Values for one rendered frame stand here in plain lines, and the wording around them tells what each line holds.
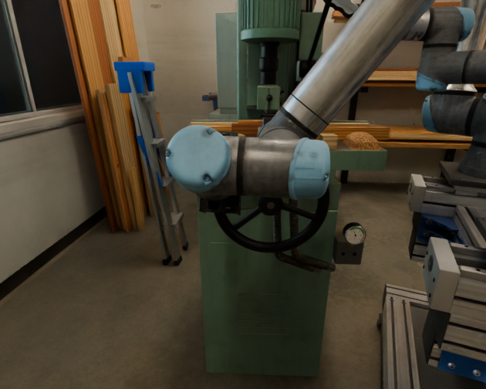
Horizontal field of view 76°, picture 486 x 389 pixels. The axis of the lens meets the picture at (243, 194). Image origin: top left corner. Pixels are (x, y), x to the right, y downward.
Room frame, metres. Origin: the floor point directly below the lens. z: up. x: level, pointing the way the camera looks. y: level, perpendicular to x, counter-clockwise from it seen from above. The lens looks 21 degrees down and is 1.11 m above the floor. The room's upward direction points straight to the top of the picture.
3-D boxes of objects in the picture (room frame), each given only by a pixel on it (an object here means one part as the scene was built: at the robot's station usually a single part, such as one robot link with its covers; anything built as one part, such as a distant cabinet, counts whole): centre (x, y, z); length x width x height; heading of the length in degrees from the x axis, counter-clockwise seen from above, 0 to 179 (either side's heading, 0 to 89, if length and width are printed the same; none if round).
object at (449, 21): (0.87, -0.50, 1.22); 0.11 x 0.08 x 0.09; 88
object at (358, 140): (0.96, -0.36, 0.92); 0.14 x 0.09 x 0.04; 178
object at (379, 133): (1.05, -0.15, 0.92); 0.67 x 0.02 x 0.04; 88
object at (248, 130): (0.97, -0.08, 0.93); 0.24 x 0.01 x 0.06; 88
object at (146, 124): (1.77, 0.51, 0.58); 0.27 x 0.25 x 1.16; 85
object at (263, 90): (1.08, -0.08, 1.03); 0.14 x 0.07 x 0.09; 178
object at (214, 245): (1.18, -0.08, 0.36); 0.58 x 0.45 x 0.71; 178
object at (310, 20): (1.27, -0.24, 1.23); 0.09 x 0.08 x 0.15; 178
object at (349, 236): (0.84, -0.33, 0.65); 0.06 x 0.04 x 0.08; 88
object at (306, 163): (0.40, -0.05, 0.99); 0.11 x 0.11 x 0.08; 85
